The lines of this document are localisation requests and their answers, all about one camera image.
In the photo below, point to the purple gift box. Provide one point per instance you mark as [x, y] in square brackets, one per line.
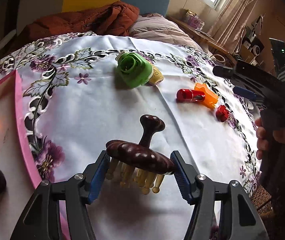
[195, 21]

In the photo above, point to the dark wooden scalp massager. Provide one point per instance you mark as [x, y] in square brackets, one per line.
[137, 155]

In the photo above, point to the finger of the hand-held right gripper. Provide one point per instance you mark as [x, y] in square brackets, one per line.
[245, 92]
[222, 71]

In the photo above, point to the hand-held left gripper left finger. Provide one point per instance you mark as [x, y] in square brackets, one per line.
[98, 177]

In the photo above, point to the beige patterned curtain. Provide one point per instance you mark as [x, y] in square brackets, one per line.
[235, 12]

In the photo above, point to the red plastic cylinder toy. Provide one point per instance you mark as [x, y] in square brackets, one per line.
[186, 95]

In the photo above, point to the brown wicker chair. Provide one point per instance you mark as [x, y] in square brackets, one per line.
[262, 200]

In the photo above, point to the rust brown quilted jacket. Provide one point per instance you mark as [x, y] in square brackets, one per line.
[82, 22]

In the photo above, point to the white floral embroidered tablecloth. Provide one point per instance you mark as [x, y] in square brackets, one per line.
[95, 105]

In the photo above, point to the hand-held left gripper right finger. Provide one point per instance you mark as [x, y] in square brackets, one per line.
[182, 175]

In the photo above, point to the wooden bedside shelf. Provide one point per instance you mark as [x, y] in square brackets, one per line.
[207, 38]

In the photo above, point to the person's right hand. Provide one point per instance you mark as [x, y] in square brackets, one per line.
[260, 140]

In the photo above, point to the pale yellow oval mold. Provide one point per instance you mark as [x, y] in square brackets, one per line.
[156, 76]

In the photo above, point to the red plastic puzzle piece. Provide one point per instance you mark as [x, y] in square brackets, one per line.
[222, 112]

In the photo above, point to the pale pink duvet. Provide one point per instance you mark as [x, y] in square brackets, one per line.
[157, 27]

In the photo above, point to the shallow pink box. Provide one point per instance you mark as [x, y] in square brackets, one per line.
[6, 110]

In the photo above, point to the cardboard box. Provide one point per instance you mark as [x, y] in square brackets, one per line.
[246, 52]

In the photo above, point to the green white plastic toy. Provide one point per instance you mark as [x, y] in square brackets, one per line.
[135, 72]

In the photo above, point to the orange plastic cutter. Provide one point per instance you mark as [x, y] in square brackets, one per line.
[211, 100]

